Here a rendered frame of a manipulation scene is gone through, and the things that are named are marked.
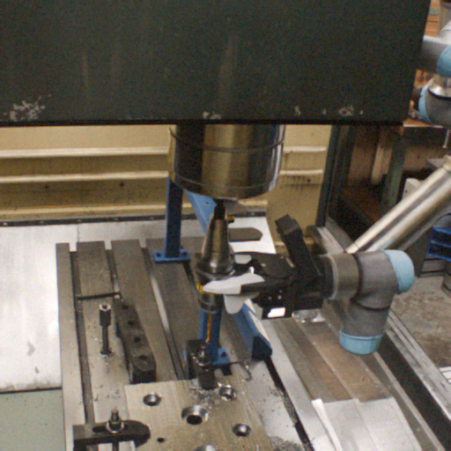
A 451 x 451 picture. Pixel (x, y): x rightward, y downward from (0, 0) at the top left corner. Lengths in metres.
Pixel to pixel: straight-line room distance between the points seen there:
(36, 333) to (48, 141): 0.56
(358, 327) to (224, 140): 0.46
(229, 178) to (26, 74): 0.29
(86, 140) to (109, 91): 1.23
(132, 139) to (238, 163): 1.15
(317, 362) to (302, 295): 0.69
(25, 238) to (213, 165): 1.26
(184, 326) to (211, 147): 0.76
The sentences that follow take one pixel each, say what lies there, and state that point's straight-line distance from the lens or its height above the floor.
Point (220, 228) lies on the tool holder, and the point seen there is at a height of 1.37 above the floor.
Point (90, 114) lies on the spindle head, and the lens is 0.71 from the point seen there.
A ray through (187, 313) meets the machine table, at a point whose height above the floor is 0.90.
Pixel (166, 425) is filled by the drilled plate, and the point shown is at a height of 0.99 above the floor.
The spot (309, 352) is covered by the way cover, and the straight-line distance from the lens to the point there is 1.75.
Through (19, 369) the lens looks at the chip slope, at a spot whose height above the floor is 0.65.
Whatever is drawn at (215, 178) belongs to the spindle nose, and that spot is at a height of 1.48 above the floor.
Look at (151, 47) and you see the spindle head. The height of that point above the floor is 1.66.
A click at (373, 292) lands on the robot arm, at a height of 1.25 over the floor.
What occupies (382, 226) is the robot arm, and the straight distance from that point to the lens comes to 1.21.
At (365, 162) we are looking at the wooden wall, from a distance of 4.22.
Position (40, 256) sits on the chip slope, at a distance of 1.96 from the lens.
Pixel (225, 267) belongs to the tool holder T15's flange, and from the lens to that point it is 0.94.
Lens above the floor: 1.80
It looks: 28 degrees down
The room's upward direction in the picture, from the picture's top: 5 degrees clockwise
